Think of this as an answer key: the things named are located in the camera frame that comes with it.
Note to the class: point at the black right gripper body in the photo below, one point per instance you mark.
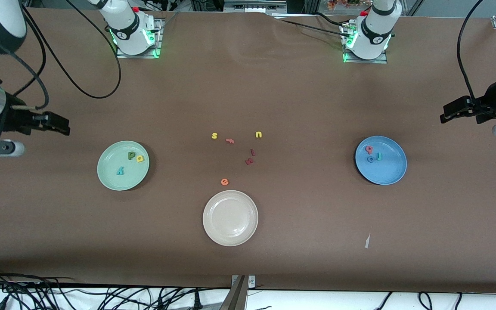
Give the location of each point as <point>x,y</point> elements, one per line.
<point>14,117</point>

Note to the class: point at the teal foam letter y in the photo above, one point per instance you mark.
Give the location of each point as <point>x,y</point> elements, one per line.
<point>120,171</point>

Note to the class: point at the small white tape strip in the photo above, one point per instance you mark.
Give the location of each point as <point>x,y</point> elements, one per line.
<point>367,242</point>

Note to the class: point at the green plate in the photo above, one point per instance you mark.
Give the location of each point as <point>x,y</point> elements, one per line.
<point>114,181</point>

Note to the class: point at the orange artificial flowers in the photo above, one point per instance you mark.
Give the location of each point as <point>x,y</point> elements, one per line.
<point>342,3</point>

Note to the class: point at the silver equipment frame rail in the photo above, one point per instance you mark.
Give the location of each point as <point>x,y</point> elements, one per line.
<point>254,5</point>

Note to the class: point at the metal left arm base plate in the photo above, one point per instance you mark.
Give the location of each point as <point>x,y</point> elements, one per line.
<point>379,61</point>

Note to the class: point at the metal table edge bracket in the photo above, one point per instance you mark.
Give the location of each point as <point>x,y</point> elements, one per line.
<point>239,297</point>

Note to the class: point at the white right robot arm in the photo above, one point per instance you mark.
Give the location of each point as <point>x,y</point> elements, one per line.
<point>129,30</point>

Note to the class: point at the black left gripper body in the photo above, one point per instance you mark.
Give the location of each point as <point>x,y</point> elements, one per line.
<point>490,100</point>

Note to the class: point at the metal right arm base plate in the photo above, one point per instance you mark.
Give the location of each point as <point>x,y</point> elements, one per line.
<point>123,55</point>

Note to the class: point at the beige plate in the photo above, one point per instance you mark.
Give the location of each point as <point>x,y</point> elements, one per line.
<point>230,218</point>

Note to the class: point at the green foam letter p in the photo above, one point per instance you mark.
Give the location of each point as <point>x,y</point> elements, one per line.
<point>131,156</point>

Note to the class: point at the blue plate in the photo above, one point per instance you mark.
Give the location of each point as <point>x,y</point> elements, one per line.
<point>388,170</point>

